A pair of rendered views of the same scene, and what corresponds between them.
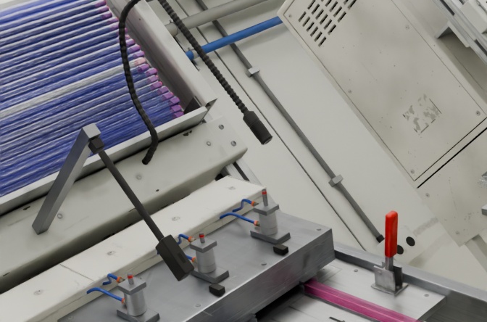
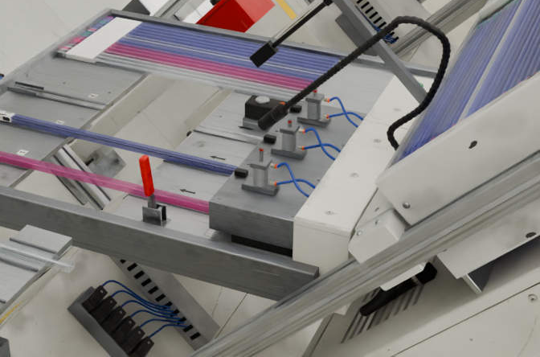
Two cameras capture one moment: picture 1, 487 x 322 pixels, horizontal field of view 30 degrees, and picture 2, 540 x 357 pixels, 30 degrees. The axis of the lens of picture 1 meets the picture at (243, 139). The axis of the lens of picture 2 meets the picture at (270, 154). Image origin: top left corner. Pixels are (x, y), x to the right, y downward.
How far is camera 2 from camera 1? 2.22 m
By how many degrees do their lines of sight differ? 122
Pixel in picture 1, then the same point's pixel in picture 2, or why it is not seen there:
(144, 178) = not seen: hidden behind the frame
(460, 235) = not seen: outside the picture
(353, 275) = (190, 230)
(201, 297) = (278, 136)
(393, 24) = not seen: outside the picture
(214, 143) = (373, 214)
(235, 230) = (298, 192)
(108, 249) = (383, 143)
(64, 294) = (375, 110)
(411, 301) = (132, 211)
